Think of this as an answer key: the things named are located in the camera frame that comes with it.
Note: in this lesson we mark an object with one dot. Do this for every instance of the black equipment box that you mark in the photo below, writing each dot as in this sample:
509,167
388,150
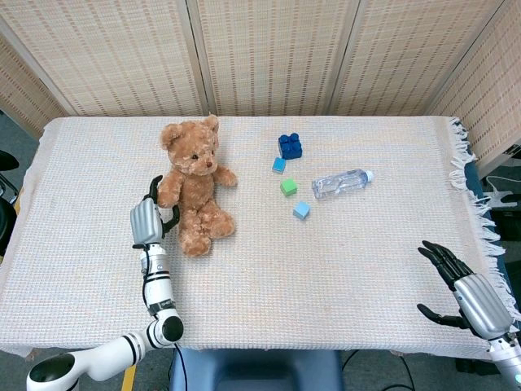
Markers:
509,224

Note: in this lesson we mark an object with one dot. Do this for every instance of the black chair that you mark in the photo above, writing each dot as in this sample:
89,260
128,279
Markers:
6,212

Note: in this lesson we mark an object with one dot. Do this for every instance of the beige waffle-weave tablecloth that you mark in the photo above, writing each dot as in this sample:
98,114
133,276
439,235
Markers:
285,277

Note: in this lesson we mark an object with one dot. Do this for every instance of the clear plastic water bottle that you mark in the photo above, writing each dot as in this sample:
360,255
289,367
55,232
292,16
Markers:
340,183

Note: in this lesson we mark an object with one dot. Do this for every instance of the small blue-topped white cube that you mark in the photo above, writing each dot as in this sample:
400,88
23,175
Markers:
279,165

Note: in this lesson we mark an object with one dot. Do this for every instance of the dark blue toy building brick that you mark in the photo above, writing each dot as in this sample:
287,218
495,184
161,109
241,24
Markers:
291,148

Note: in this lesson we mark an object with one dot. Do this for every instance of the green wooden cube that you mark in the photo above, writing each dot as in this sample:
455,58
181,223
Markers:
288,187

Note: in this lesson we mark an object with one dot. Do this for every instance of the woven bamboo screen panel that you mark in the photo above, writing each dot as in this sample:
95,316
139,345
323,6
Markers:
407,53
114,53
272,53
24,89
492,93

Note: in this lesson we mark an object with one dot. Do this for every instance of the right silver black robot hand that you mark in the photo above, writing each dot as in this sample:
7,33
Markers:
482,303

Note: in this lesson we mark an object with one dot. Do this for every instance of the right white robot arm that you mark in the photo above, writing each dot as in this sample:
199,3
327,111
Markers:
506,360

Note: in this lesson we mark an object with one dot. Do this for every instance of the white plastic frame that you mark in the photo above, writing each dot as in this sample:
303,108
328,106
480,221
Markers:
502,194

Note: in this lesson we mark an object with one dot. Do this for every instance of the light blue wooden cube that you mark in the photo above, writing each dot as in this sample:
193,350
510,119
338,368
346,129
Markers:
302,210

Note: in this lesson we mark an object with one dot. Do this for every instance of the blue robot torso base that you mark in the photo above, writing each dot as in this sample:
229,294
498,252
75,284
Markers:
252,372

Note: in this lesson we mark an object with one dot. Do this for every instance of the blue table frame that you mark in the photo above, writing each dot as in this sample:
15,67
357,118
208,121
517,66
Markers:
475,168

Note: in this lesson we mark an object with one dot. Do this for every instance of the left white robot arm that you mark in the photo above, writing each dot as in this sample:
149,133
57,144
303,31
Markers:
156,285

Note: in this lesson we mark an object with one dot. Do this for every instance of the brown plush teddy bear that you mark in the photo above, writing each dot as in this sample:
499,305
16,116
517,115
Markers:
195,195

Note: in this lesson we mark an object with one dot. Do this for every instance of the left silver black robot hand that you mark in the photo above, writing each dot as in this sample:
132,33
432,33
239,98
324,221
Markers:
144,222

